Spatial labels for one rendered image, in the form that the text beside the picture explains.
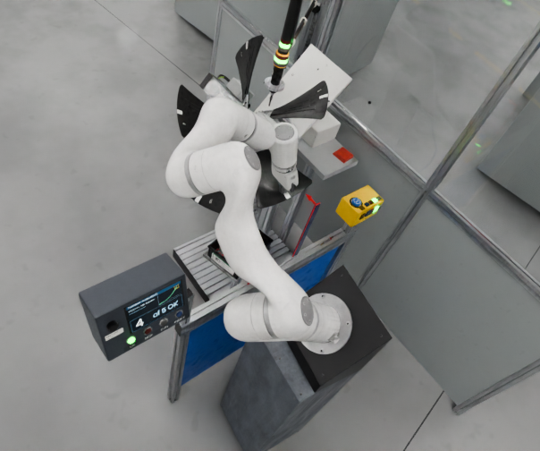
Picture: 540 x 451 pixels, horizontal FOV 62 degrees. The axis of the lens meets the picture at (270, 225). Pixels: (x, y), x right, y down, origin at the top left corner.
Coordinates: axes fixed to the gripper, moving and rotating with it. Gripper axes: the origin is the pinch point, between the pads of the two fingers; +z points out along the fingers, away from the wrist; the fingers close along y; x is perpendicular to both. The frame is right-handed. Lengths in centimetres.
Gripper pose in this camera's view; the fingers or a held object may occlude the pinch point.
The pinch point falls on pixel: (283, 188)
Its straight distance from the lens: 164.9
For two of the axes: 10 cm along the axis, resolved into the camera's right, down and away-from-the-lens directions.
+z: 0.3, 4.6, 8.9
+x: -8.0, 5.4, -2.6
